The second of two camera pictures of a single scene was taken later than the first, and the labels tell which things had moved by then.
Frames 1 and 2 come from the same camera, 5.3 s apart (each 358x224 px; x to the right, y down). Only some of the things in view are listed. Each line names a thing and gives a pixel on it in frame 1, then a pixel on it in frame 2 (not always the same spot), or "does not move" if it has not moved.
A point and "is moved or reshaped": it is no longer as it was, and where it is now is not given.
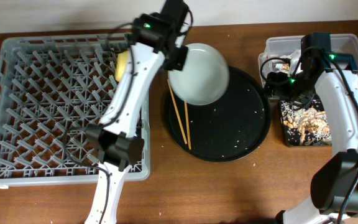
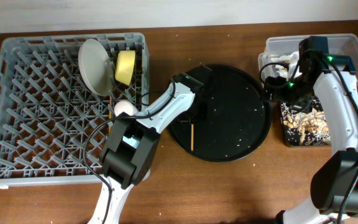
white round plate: [204, 78] → [96, 66]
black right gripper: [299, 95] does not move
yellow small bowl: [121, 63] does not move
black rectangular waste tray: [307, 126] does not move
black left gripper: [181, 68] → [204, 117]
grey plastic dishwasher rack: [49, 89] does not move
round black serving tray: [232, 127] does not move
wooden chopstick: [177, 112] is moved or reshaped
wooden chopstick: [188, 125] is moved or reshaped
